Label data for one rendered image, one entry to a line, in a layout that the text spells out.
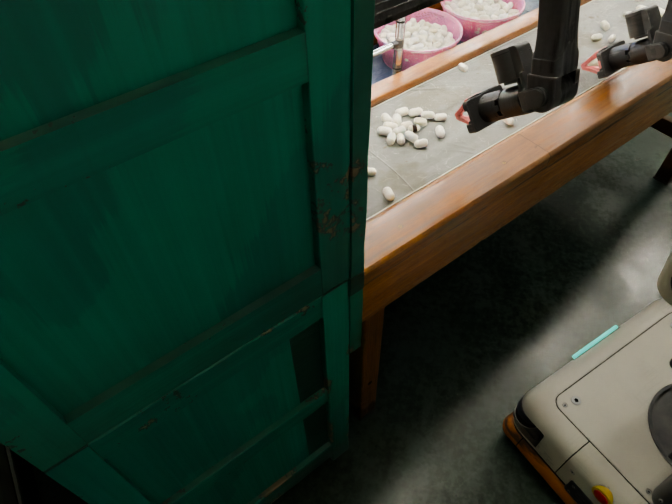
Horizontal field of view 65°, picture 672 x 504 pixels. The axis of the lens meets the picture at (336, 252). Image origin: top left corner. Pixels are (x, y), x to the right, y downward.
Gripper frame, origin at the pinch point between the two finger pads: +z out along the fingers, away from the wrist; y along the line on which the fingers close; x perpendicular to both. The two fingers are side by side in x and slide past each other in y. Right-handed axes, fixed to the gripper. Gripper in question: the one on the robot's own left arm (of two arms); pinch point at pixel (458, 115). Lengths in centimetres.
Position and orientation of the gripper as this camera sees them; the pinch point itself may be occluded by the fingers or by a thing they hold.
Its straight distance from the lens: 120.8
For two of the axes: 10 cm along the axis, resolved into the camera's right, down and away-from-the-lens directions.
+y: -8.0, 4.7, -3.8
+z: -4.5, -0.6, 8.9
